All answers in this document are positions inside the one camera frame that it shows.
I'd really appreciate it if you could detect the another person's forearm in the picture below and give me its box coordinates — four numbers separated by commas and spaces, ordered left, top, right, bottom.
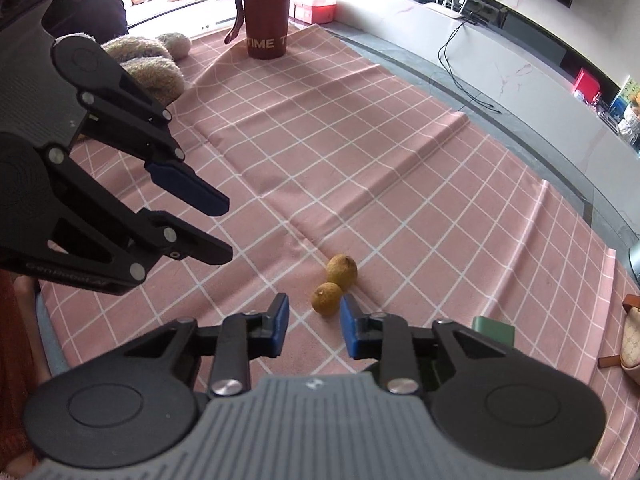
42, 0, 129, 45

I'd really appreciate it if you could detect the beige patterned handbag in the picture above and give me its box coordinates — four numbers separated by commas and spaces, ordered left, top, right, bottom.
597, 294, 640, 386

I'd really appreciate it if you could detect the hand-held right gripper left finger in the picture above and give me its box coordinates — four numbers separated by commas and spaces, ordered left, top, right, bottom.
90, 294, 290, 398

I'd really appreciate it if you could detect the small red box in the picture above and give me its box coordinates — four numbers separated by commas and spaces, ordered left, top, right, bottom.
572, 67, 606, 105

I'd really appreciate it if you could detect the white router with antennas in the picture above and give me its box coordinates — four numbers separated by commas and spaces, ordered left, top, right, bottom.
424, 0, 474, 21

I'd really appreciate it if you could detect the white flower pot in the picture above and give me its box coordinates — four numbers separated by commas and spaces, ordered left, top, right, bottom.
619, 110, 640, 147

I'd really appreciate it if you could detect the brown longan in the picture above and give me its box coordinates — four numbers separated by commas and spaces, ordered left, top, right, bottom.
311, 283, 344, 317
326, 254, 359, 292

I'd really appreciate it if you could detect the white marble television cabinet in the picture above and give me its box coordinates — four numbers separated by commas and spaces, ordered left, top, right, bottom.
287, 0, 640, 241

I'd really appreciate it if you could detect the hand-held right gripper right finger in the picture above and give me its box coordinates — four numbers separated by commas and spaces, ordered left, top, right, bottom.
340, 294, 526, 397

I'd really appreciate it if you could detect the maroon insulated bottle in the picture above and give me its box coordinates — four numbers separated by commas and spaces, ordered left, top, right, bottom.
223, 0, 294, 61

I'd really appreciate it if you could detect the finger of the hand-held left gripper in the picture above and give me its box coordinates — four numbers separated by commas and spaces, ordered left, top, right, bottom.
75, 60, 231, 217
42, 145, 234, 282

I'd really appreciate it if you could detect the silver trash can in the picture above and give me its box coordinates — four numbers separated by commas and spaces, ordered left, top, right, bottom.
622, 239, 640, 287

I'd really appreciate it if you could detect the landscape picture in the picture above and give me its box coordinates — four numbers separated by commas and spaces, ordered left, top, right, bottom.
606, 77, 640, 126

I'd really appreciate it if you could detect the pink box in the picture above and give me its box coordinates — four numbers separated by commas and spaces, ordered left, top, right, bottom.
292, 0, 337, 25

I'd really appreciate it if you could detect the black cable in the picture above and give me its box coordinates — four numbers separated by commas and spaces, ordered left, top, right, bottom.
438, 16, 504, 114

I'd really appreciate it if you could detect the beige fluffy cloth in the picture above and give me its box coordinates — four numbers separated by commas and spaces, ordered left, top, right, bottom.
99, 32, 191, 107

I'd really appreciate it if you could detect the person's left forearm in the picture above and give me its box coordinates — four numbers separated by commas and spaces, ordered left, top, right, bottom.
0, 270, 51, 475

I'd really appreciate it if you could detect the pink checkered tablecloth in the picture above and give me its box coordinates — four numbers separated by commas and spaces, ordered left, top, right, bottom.
39, 24, 640, 480

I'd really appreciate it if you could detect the green colander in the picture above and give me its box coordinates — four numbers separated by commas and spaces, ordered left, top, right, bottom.
472, 316, 516, 349

